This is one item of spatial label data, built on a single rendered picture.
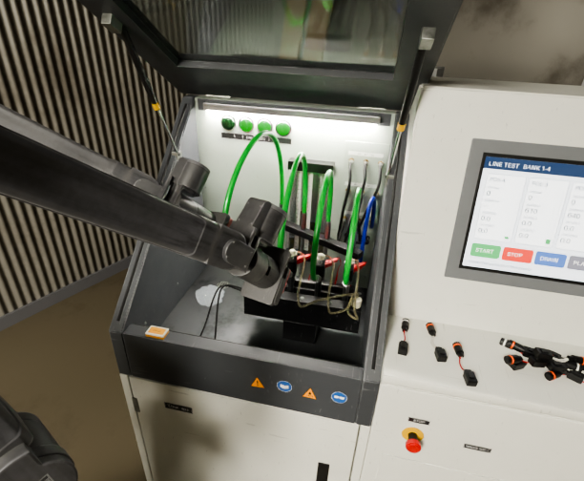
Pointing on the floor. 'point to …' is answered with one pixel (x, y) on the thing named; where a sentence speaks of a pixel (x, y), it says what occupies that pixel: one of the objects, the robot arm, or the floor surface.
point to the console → (485, 293)
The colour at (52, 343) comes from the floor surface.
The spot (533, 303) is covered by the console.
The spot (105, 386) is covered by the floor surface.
